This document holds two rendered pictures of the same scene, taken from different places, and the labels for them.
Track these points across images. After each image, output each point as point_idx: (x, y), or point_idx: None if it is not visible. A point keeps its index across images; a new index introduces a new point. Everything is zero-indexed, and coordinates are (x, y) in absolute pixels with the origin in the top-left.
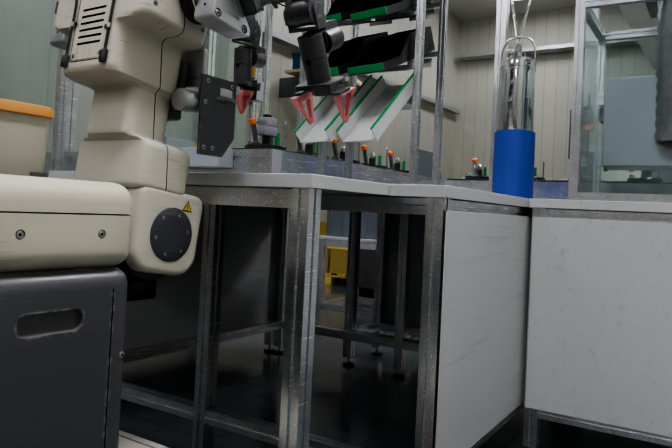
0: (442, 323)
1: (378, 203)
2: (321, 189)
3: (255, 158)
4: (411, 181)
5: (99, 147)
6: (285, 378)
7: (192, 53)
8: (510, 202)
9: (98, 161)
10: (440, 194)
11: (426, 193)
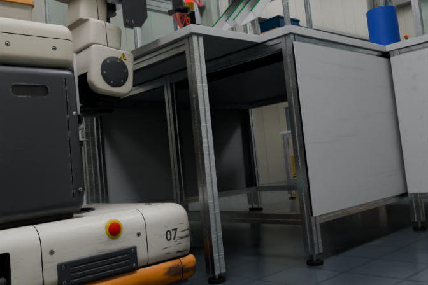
0: (302, 114)
1: (255, 50)
2: (201, 35)
3: None
4: None
5: (72, 33)
6: (196, 151)
7: None
8: (363, 45)
9: (73, 40)
10: (287, 31)
11: (279, 33)
